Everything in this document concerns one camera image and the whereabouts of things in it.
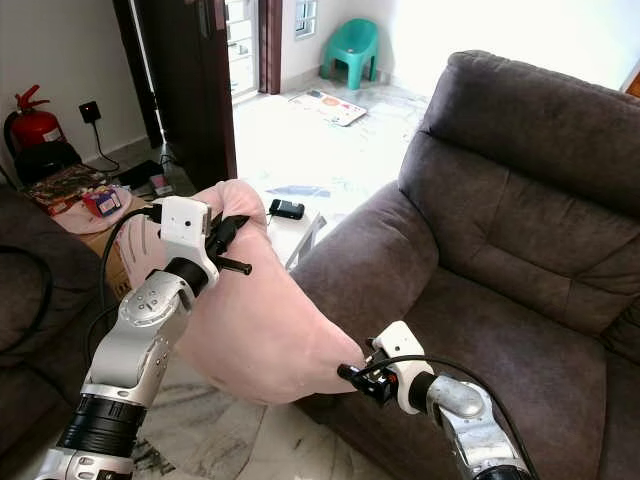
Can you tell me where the dark brown armchair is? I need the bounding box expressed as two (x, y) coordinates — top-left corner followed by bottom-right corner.
(0, 185), (131, 480)

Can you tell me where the small blue red box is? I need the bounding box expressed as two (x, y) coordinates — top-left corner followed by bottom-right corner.
(85, 186), (126, 217)

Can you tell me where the red fire extinguisher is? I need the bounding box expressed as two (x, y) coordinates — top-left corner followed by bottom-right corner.
(5, 85), (66, 151)

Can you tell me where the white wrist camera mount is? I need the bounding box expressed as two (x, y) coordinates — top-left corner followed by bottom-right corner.
(372, 322), (436, 413)
(158, 196), (213, 263)

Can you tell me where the colourful printed floor mat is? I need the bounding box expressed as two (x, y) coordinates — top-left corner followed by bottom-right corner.
(290, 88), (368, 127)

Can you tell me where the dark brown fabric sofa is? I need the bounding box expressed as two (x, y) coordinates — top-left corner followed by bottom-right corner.
(290, 50), (640, 480)

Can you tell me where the black bag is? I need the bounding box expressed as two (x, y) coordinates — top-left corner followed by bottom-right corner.
(15, 142), (81, 186)

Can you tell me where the pink plush pillow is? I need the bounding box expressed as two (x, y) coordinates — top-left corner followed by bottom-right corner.
(125, 180), (366, 406)

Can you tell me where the dark wooden door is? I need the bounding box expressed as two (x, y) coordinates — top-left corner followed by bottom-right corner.
(112, 0), (239, 191)

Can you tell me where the barred window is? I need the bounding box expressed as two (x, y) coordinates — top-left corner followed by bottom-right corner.
(293, 0), (319, 41)

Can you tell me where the cardboard box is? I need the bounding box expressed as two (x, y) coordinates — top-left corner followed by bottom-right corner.
(60, 200), (151, 301)

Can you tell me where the white side table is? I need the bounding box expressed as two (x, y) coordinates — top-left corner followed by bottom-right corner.
(265, 208), (328, 273)

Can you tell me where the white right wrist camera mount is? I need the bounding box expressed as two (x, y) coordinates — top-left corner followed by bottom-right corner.
(372, 322), (436, 413)

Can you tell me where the brown door frame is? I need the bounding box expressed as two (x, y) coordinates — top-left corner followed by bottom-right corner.
(257, 0), (284, 96)

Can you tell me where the green plastic chair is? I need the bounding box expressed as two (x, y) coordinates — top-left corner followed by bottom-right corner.
(322, 18), (379, 89)

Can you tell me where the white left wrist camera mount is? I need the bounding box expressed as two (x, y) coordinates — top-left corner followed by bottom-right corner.
(158, 196), (213, 263)

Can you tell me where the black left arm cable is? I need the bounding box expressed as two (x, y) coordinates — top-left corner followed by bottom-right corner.
(95, 203), (161, 331)

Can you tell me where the patterned brown packet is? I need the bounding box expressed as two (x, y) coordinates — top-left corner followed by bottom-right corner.
(32, 165), (106, 208)

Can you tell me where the black device with strap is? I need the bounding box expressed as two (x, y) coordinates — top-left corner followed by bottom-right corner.
(268, 199), (306, 221)

